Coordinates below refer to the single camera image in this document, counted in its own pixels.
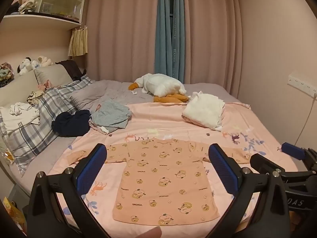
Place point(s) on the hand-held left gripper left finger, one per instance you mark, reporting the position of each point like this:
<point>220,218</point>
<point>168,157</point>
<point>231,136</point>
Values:
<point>91,171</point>

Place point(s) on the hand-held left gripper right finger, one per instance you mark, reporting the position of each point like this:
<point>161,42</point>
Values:
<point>223,171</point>

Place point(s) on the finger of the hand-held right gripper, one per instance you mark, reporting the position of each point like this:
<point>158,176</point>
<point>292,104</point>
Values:
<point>293,151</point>
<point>262,162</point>

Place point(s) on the orange cartoon print shirt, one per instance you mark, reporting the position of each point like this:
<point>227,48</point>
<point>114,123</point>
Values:
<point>158,178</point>

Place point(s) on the white folded clothes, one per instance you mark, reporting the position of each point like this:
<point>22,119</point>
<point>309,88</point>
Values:
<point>203,109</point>

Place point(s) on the pale pink garment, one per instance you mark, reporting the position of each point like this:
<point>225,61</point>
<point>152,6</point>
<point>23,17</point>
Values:
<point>100,129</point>

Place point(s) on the dark navy garment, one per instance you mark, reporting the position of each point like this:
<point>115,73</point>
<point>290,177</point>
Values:
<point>69,125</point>

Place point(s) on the grey folded garment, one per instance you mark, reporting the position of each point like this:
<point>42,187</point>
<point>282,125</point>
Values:
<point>109,115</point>

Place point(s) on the white power strip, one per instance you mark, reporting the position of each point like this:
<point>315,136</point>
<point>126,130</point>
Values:
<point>302,83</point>

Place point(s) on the grey pillow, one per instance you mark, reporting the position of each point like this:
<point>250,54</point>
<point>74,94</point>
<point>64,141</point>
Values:
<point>86,99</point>

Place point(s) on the plaid pillow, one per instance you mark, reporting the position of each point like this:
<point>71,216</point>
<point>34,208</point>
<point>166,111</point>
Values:
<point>49,109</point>

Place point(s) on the pink animal print blanket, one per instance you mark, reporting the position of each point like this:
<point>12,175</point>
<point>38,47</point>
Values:
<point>161,121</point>

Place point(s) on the yellow printed bag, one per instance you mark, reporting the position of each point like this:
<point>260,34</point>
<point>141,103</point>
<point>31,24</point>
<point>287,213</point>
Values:
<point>13,213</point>

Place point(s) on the white garment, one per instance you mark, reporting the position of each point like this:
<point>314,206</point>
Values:
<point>17,119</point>

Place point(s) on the black and beige patterned cloth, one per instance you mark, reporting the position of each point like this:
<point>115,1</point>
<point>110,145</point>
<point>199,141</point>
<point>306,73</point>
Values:
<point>36,96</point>

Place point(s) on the small pink garment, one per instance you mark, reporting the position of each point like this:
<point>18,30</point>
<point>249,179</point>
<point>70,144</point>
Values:
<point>47,84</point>

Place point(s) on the dark brown cloth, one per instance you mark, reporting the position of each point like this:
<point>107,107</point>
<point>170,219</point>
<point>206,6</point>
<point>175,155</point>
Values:
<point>73,69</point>

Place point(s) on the beige headboard cushion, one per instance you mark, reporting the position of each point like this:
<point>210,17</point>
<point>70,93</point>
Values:
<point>17,89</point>
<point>52,74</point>

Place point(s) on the white goose plush toy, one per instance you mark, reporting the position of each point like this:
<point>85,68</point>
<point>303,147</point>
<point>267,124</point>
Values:
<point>161,84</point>

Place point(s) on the black and white dog plush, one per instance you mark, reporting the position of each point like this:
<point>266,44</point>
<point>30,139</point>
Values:
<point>24,65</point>

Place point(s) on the yellow pleated curtain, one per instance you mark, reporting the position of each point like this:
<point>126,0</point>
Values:
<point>78,42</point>

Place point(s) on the green and brown plush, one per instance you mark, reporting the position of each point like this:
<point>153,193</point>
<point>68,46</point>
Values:
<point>6,73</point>

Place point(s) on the pink curtain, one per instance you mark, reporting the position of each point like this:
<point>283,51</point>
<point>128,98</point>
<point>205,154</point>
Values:
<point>123,29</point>

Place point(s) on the teal curtain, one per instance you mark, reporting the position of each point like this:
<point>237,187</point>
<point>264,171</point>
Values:
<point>166,29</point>

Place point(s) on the pile of plush toys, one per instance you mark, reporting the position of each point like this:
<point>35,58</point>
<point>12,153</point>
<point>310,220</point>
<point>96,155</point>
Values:
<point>27,3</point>

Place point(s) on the white wall cabinet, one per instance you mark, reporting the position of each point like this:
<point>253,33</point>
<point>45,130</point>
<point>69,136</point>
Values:
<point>49,19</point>

